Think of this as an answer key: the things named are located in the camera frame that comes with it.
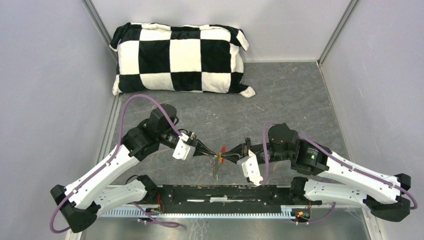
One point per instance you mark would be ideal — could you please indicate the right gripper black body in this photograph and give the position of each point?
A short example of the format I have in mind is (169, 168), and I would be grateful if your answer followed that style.
(246, 146)

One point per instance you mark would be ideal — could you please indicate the yellow key tag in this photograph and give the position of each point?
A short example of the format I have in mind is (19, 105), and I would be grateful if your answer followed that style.
(218, 159)

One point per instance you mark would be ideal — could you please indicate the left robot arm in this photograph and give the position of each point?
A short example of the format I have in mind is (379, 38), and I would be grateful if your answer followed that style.
(87, 198)

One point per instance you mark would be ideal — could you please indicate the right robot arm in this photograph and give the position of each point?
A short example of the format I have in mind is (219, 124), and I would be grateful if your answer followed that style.
(323, 175)

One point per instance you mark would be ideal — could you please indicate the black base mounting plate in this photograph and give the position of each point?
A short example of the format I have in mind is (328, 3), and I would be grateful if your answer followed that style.
(219, 199)

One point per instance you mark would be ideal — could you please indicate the black white checkered pillow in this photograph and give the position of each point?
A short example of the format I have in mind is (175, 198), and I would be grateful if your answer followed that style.
(188, 58)

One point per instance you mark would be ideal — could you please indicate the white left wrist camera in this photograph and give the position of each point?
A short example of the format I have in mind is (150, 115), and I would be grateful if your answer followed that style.
(185, 147)

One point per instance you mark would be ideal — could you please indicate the white slotted cable duct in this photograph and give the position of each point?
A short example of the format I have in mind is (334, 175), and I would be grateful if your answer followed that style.
(134, 212)

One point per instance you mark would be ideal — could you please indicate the left aluminium frame rail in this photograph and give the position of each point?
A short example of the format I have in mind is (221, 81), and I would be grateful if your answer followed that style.
(98, 22)

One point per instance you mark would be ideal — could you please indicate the aluminium frame rail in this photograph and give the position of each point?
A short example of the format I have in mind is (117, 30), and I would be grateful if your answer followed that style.
(344, 19)
(98, 22)

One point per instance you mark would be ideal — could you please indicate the right aluminium frame rail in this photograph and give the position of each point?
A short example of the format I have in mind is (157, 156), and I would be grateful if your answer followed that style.
(344, 19)

